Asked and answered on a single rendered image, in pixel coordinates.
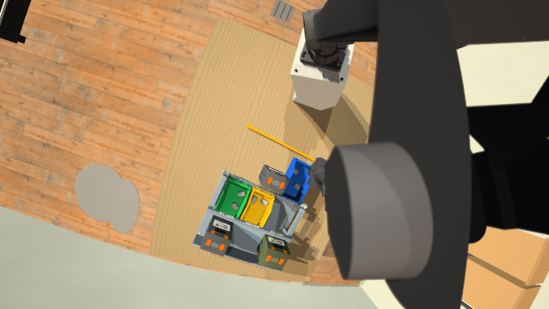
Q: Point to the olive green tool case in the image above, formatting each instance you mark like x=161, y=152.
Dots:
x=272, y=252

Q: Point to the blue bin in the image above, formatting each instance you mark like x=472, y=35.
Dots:
x=301, y=178

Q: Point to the green open bin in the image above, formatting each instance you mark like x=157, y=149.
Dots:
x=229, y=195

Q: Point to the yellow open bin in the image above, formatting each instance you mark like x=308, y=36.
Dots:
x=257, y=213

